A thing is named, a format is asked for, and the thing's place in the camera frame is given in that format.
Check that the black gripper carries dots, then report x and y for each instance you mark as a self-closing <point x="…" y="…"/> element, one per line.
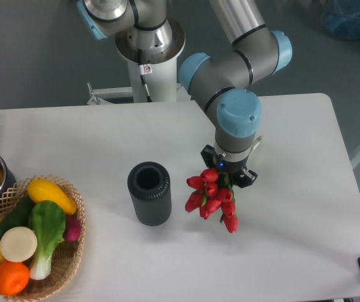
<point x="233" y="164"/>

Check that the red tulip bouquet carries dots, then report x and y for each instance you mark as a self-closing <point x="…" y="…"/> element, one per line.
<point x="213" y="192"/>

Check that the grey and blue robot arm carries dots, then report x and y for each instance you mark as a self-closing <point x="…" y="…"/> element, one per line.
<point x="219" y="87"/>

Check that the dark grey ribbed vase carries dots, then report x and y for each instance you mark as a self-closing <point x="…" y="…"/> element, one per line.
<point x="149" y="185"/>

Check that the purple red radish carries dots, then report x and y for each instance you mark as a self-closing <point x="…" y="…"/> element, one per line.
<point x="72" y="229"/>

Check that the green bok choy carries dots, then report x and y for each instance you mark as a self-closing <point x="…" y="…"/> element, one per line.
<point x="47" y="220"/>

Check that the woven wicker basket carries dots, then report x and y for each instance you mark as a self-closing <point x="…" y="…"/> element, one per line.
<point x="66" y="257"/>

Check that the blue mesh bag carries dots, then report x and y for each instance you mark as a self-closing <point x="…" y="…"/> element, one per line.
<point x="341" y="19"/>

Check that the yellow squash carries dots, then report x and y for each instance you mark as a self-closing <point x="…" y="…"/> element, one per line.
<point x="40" y="190"/>

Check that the dark green cucumber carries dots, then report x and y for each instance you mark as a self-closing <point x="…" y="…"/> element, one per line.
<point x="18" y="216"/>

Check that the white round radish slice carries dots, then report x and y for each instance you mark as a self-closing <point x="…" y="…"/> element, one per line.
<point x="18" y="244"/>

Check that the orange tomato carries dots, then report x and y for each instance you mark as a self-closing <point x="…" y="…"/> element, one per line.
<point x="14" y="277"/>

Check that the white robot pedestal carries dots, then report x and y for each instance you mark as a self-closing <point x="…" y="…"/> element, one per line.
<point x="151" y="57"/>

